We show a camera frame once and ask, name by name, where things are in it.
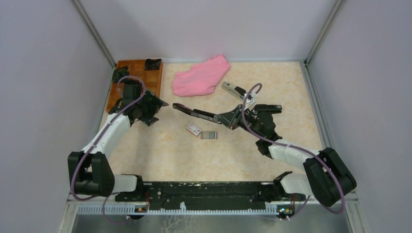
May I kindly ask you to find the dark rolled sock back right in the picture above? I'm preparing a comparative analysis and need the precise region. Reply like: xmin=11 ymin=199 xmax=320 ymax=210
xmin=144 ymin=59 xmax=162 ymax=70

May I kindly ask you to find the aluminium frame corner post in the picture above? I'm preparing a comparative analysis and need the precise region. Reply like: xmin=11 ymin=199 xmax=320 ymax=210
xmin=69 ymin=0 xmax=116 ymax=68
xmin=305 ymin=0 xmax=346 ymax=66

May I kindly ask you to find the aluminium frame rail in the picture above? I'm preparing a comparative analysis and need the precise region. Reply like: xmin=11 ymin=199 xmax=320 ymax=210
xmin=300 ymin=61 xmax=336 ymax=149
xmin=66 ymin=182 xmax=359 ymax=205

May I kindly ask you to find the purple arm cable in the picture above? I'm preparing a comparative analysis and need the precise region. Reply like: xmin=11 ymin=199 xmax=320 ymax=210
xmin=70 ymin=75 xmax=146 ymax=224
xmin=241 ymin=83 xmax=346 ymax=221

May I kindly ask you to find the dark rolled sock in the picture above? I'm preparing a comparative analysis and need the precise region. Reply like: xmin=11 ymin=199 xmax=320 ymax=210
xmin=144 ymin=59 xmax=162 ymax=70
xmin=111 ymin=66 xmax=129 ymax=83

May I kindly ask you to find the white slotted cable duct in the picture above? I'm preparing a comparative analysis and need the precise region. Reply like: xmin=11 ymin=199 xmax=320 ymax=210
xmin=78 ymin=202 xmax=280 ymax=216

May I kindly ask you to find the aluminium frame corner post right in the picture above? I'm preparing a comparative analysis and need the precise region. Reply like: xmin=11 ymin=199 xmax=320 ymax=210
xmin=305 ymin=0 xmax=346 ymax=66

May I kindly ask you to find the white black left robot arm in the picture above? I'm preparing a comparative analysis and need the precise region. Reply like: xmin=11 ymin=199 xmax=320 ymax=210
xmin=68 ymin=90 xmax=168 ymax=201

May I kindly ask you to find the dark rolled sock back left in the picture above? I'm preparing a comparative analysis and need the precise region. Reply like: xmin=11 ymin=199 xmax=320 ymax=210
xmin=111 ymin=66 xmax=129 ymax=83

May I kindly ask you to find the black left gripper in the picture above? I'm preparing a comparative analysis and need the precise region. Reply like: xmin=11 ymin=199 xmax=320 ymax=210
xmin=136 ymin=89 xmax=169 ymax=126

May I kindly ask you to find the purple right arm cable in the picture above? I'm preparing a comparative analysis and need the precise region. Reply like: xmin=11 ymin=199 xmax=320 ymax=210
xmin=241 ymin=83 xmax=346 ymax=221

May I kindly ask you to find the aluminium front frame rail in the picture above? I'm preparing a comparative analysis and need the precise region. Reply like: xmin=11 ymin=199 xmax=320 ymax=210
xmin=66 ymin=182 xmax=359 ymax=205

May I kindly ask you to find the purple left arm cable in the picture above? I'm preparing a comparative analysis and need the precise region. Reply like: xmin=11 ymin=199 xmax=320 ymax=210
xmin=70 ymin=75 xmax=146 ymax=224

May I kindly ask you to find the aluminium frame corner post left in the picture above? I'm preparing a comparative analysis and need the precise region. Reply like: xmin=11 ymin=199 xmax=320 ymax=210
xmin=69 ymin=0 xmax=116 ymax=68

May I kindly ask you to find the red white staple box sleeve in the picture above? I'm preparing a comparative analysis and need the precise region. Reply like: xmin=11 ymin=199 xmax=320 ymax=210
xmin=186 ymin=123 xmax=202 ymax=136

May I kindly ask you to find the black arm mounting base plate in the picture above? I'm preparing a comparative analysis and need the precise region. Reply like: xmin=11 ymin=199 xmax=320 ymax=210
xmin=115 ymin=181 xmax=305 ymax=212

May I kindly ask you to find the beige and black stapler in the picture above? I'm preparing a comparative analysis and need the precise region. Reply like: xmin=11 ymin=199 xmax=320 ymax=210
xmin=222 ymin=82 xmax=246 ymax=101

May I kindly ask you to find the aluminium frame rail right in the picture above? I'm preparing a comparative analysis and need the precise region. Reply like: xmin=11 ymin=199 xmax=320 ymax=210
xmin=300 ymin=61 xmax=336 ymax=149

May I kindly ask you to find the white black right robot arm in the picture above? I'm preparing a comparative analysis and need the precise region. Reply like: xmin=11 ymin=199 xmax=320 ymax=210
xmin=216 ymin=104 xmax=357 ymax=207

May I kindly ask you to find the pink cloth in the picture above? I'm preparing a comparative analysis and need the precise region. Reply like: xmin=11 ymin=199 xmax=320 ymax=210
xmin=172 ymin=54 xmax=230 ymax=97

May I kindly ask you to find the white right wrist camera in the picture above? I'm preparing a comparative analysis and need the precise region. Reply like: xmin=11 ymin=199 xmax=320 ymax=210
xmin=245 ymin=92 xmax=258 ymax=104

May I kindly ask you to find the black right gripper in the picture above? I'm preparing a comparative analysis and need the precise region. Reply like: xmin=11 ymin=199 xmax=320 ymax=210
xmin=214 ymin=104 xmax=263 ymax=139

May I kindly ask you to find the orange wooden compartment tray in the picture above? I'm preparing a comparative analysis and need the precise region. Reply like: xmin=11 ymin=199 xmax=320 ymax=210
xmin=105 ymin=59 xmax=163 ymax=112

